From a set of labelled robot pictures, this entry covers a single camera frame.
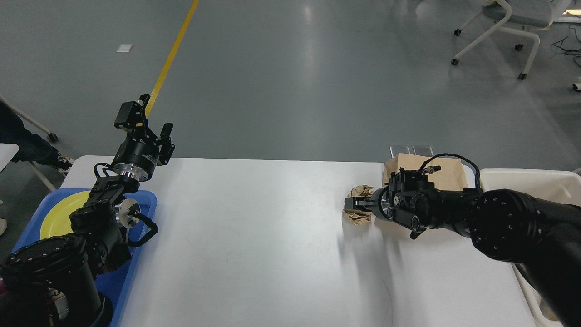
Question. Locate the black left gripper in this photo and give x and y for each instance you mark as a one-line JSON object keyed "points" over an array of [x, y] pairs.
{"points": [[137, 156]]}

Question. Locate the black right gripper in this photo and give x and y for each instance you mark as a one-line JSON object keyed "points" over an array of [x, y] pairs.
{"points": [[379, 204]]}

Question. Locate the brown paper ball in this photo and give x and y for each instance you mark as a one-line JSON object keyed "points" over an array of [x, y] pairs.
{"points": [[356, 216]]}

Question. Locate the brown paper bag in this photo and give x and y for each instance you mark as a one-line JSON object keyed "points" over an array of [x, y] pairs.
{"points": [[447, 177]]}

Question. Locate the yellow plastic plate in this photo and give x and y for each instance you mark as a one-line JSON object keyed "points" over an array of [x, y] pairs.
{"points": [[56, 209]]}

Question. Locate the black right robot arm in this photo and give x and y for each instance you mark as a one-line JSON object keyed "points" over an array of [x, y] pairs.
{"points": [[541, 237]]}

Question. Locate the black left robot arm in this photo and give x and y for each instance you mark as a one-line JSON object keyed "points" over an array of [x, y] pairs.
{"points": [[51, 282]]}

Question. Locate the person leg dark trousers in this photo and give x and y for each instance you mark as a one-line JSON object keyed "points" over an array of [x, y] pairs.
{"points": [[32, 148]]}

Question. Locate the blue plastic tray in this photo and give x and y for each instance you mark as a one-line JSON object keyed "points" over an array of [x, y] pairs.
{"points": [[118, 272]]}

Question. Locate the beige plastic bin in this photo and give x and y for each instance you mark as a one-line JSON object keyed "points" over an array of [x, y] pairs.
{"points": [[552, 185]]}

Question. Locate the grey office chair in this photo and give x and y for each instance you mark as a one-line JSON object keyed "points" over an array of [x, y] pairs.
{"points": [[521, 18]]}

